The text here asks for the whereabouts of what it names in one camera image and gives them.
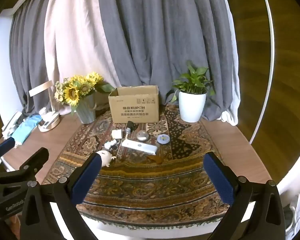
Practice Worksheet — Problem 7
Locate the small white toy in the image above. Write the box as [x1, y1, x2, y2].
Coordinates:
[104, 140, 120, 151]

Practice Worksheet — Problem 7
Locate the round white figurine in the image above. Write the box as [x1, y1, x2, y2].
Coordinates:
[96, 150, 117, 168]

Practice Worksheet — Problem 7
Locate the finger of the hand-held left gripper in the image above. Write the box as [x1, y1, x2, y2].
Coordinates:
[0, 147, 50, 183]
[0, 137, 16, 173]

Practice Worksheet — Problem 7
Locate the round white tin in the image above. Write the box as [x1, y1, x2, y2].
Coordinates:
[157, 134, 171, 145]

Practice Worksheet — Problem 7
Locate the white waste bin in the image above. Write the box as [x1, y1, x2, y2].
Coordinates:
[282, 192, 300, 240]

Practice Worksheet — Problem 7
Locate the black handled metal tool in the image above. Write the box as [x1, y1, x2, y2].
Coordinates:
[124, 121, 137, 140]

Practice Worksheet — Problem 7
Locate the white sheer curtain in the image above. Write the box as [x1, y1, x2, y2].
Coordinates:
[219, 0, 241, 126]

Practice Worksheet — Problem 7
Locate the long white remote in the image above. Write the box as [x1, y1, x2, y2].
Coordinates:
[122, 139, 158, 155]

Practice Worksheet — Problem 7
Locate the white desk lamp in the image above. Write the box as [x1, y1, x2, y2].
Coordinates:
[29, 80, 61, 132]

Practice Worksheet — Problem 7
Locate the ribbed blue-grey vase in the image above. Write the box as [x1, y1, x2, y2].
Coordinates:
[76, 94, 97, 124]

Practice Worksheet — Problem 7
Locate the patterned brown rug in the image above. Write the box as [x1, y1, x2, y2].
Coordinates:
[41, 104, 240, 227]

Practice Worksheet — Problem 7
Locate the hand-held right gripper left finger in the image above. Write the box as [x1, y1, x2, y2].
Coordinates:
[20, 152, 103, 240]

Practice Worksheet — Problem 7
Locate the pale pink curtain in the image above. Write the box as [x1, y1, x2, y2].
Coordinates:
[43, 0, 121, 117]

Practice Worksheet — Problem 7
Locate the light blue cloth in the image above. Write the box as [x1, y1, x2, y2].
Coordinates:
[11, 115, 43, 146]

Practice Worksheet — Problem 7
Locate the grey curtain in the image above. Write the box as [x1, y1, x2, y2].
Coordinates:
[97, 0, 238, 125]
[9, 0, 56, 114]

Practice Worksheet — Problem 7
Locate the yellow sunflower bouquet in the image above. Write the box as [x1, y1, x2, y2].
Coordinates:
[54, 72, 115, 113]

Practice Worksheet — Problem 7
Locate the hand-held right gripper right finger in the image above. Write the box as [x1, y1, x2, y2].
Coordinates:
[203, 151, 287, 240]

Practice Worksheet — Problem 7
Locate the white round frame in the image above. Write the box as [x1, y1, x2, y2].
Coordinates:
[249, 0, 276, 145]

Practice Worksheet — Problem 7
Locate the green potted plant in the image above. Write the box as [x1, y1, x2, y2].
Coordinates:
[171, 60, 215, 103]

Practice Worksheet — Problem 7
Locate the brown cardboard box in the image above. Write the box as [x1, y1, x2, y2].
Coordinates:
[108, 85, 160, 124]

